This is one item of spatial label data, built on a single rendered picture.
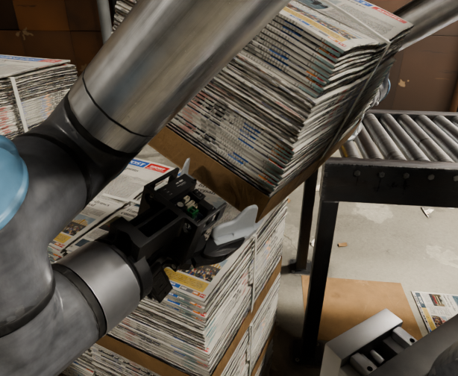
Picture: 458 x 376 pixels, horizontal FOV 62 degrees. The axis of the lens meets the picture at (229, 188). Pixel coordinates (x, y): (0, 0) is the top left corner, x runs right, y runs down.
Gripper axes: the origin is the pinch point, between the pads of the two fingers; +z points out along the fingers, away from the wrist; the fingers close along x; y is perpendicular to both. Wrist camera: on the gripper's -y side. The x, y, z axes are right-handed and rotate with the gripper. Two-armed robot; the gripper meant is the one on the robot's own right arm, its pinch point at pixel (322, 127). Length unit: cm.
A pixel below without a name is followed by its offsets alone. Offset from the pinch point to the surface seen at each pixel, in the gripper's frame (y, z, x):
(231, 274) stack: -16.0, 31.6, 5.1
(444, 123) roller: -11, -80, 21
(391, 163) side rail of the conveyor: -13.1, -32.1, 15.0
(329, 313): -93, -49, 30
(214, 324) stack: -21.9, 37.1, 7.8
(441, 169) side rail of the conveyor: -9.0, -36.3, 26.3
